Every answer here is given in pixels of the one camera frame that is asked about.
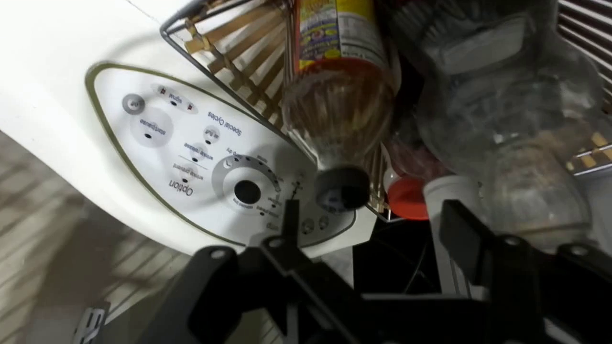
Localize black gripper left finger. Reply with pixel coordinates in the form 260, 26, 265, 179
135, 200, 365, 344

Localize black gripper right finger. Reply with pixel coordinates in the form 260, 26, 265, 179
439, 200, 612, 344

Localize amber liquid bottle black cap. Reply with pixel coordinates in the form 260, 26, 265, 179
279, 0, 401, 217

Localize red cap bottle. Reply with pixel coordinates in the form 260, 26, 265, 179
382, 137, 430, 223

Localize gray panel door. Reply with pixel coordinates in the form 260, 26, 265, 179
575, 171, 612, 257

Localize white top-load washing machine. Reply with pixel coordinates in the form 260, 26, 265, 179
0, 0, 378, 261

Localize metal wire basket wooden handles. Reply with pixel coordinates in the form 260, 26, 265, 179
158, 0, 612, 217

